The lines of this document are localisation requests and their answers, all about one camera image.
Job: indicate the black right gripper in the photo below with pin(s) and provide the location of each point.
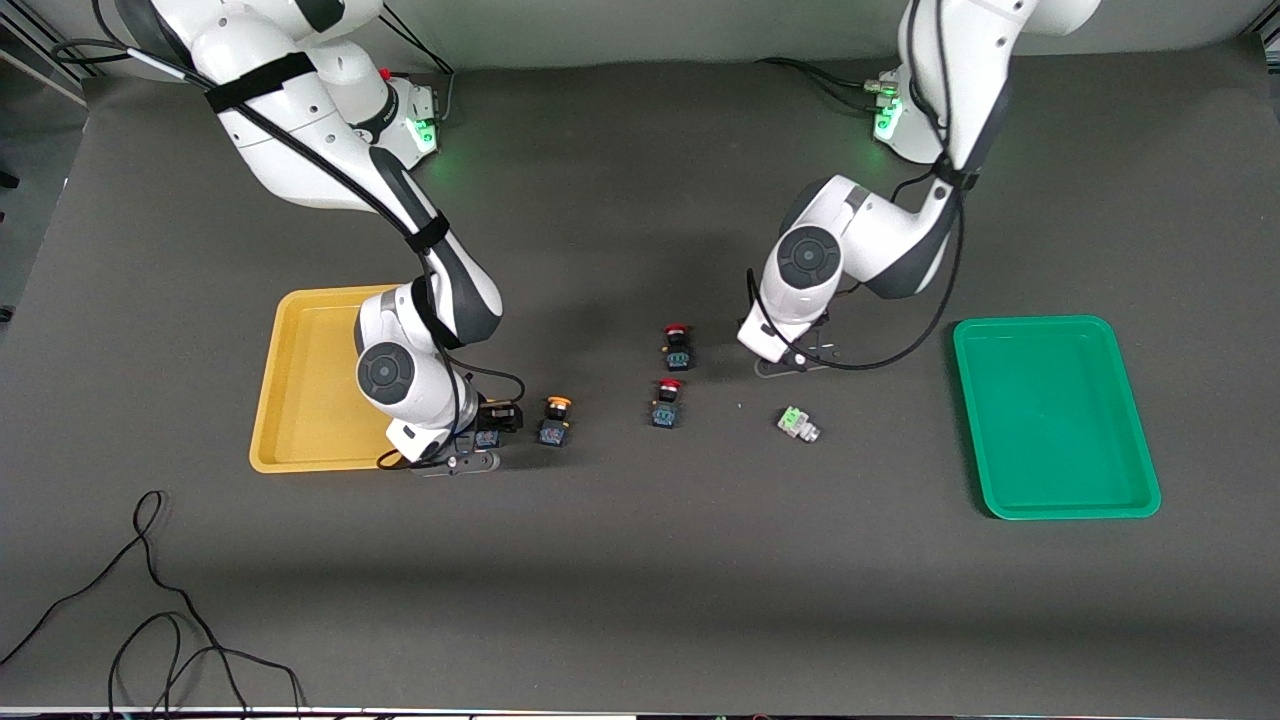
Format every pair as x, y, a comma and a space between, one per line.
497, 417

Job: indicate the yellow push button switch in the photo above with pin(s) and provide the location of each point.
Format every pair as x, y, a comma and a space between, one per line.
556, 422
488, 439

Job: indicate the green push button switch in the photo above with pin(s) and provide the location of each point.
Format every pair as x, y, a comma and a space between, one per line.
798, 424

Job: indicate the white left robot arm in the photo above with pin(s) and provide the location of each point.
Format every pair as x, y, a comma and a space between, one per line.
870, 240

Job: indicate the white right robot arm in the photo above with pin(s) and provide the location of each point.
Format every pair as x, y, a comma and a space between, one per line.
300, 150

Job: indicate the yellow plastic tray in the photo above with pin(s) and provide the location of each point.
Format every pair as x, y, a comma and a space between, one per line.
310, 390

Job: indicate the dark grey table mat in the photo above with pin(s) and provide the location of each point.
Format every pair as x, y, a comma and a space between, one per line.
640, 580

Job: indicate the green plastic tray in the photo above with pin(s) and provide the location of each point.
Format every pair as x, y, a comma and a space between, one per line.
1055, 415

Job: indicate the red push button switch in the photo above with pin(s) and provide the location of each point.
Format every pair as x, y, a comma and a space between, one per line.
677, 348
667, 405

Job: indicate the aluminium frame rail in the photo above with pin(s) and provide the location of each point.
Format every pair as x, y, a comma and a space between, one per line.
45, 65
1266, 38

